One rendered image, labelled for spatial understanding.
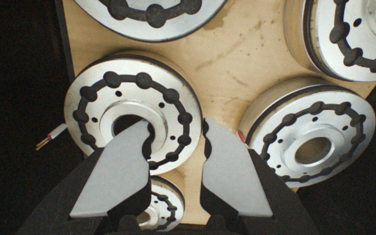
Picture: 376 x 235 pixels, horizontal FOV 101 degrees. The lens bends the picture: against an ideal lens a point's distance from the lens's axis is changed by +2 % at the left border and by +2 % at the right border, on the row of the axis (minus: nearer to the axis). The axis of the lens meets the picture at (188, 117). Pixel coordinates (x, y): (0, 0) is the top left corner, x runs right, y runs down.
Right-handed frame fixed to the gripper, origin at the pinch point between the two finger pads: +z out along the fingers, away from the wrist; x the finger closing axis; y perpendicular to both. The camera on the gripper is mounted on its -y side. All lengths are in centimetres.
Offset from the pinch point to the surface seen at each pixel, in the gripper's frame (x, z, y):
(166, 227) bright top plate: -1.4, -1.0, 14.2
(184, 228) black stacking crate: 0.8, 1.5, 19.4
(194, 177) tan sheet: 1.9, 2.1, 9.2
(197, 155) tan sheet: 1.9, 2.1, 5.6
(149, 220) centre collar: -3.2, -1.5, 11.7
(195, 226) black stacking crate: 2.5, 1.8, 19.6
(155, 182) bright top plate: -2.3, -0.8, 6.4
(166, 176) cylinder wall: -1.3, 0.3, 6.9
